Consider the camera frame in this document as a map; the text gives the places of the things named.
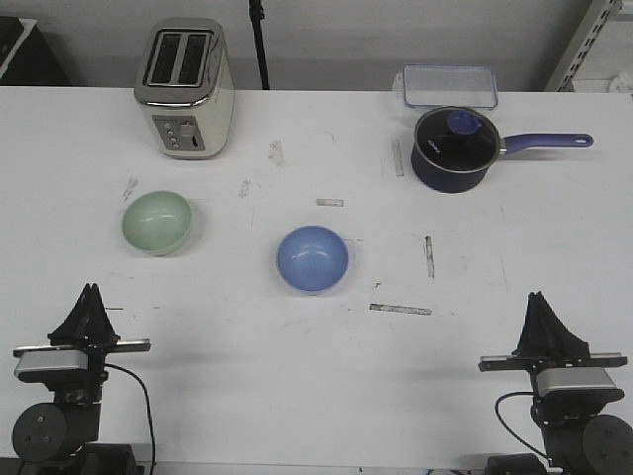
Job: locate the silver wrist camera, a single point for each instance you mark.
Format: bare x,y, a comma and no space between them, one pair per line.
34,363
584,379

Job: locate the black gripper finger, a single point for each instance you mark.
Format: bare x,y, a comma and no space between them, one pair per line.
554,339
101,329
530,340
73,328

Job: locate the grey metal shelf rack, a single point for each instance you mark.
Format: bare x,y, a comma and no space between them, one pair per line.
597,14

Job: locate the blue bowl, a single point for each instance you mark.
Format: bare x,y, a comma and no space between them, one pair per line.
312,259

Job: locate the clear plastic food container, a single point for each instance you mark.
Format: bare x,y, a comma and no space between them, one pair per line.
427,86

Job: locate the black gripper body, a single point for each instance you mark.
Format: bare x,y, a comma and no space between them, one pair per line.
96,359
559,407

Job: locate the dark blue saucepan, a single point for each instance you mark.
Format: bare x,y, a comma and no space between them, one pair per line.
456,182

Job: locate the black tripod pole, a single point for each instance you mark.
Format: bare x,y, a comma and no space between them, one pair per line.
256,16

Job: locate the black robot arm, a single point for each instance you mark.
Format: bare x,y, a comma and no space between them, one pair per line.
61,436
599,445

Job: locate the white crumpled cloth on shelf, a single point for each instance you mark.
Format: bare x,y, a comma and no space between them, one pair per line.
621,83

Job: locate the green bowl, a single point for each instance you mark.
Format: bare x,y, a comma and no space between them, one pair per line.
157,222

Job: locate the cream and chrome toaster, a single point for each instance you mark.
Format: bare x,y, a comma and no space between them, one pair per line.
184,87

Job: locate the glass pot lid blue knob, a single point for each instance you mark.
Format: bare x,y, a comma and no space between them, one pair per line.
457,139

